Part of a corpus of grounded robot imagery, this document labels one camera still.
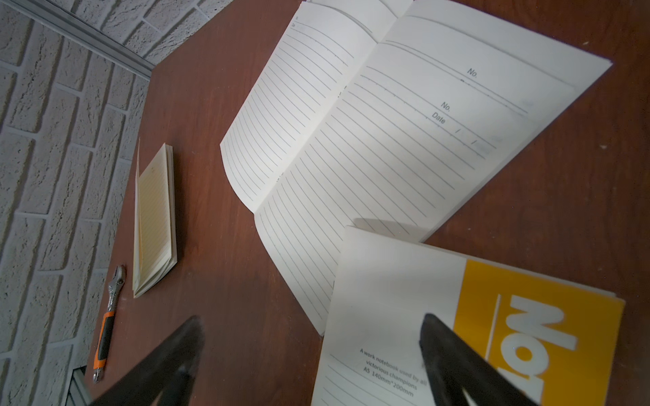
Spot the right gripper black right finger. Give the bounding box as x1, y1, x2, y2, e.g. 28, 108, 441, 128
419, 313, 534, 405

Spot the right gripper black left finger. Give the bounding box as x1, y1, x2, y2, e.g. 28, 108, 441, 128
92, 316, 205, 405

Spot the lined notebook green cover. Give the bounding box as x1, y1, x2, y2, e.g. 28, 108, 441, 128
132, 144, 178, 298

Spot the orange adjustable wrench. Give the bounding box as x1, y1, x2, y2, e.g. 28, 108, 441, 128
92, 265, 126, 383

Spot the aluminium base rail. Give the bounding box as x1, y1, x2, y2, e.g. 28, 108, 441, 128
64, 366, 92, 406

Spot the left aluminium corner post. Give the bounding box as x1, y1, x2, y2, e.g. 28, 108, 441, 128
1, 0, 154, 81

